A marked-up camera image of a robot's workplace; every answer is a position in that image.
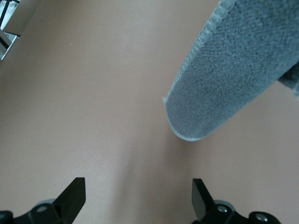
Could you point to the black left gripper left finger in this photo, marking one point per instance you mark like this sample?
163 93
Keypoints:
67 205

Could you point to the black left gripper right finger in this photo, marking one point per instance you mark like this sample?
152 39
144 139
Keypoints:
205 210

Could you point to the pink and grey towel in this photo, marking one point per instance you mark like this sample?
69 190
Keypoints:
233 70

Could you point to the black metal frame bars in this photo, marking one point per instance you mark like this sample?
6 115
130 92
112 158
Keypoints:
5 35

